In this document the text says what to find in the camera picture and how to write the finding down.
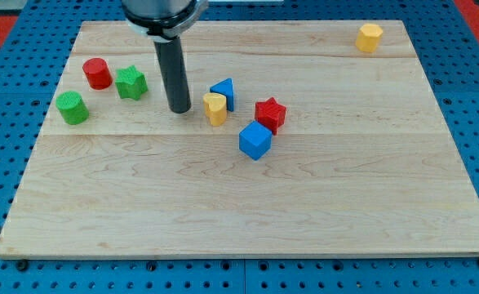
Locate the blue cube block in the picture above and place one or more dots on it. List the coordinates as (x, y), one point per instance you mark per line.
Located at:
(255, 140)

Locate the red star block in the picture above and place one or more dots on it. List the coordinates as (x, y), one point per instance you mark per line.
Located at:
(270, 114)

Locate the yellow heart block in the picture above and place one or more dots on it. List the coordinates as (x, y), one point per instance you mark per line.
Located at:
(215, 106)

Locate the light wooden board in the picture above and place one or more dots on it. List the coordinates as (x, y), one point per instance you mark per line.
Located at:
(363, 167)

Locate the blue triangle block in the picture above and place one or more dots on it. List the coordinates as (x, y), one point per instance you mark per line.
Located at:
(226, 88)

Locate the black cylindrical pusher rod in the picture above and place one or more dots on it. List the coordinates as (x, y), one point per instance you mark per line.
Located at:
(170, 58)

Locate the green star block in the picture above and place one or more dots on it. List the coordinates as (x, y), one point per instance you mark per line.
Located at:
(130, 83)

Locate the red cylinder block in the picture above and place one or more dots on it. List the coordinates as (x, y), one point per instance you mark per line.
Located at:
(97, 73)

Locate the yellow hexagon block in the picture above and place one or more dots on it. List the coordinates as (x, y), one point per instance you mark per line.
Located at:
(368, 37)

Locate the green cylinder block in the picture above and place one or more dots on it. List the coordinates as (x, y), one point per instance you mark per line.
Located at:
(72, 108)

